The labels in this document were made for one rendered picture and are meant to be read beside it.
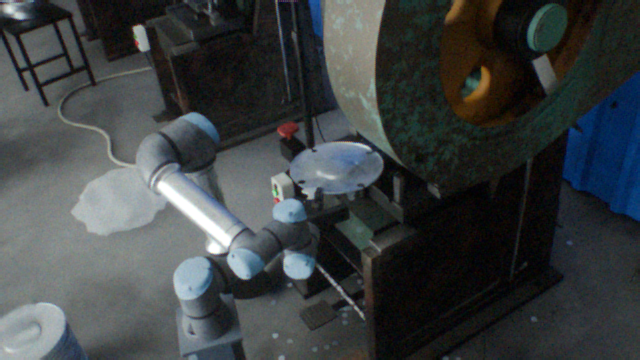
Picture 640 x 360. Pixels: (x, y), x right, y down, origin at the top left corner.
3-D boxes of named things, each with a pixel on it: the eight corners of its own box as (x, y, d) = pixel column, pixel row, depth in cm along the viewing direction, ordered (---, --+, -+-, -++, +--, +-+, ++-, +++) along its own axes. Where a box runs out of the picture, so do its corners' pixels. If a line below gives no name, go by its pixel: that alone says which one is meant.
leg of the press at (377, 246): (382, 396, 204) (374, 199, 149) (363, 373, 212) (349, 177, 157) (562, 280, 238) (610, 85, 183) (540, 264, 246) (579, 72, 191)
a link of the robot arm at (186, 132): (206, 282, 180) (143, 128, 152) (241, 255, 189) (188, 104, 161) (230, 296, 172) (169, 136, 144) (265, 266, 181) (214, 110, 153)
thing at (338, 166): (402, 170, 175) (402, 168, 175) (323, 206, 163) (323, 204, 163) (347, 134, 196) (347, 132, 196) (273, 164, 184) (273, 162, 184)
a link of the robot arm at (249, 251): (111, 145, 143) (250, 264, 125) (147, 125, 149) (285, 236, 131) (117, 176, 152) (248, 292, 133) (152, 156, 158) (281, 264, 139)
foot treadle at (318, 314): (312, 339, 212) (311, 330, 209) (299, 321, 219) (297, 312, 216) (436, 268, 234) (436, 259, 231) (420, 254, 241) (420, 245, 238)
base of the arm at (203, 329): (186, 348, 173) (178, 327, 167) (181, 311, 184) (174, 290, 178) (235, 334, 175) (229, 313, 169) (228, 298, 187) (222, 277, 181)
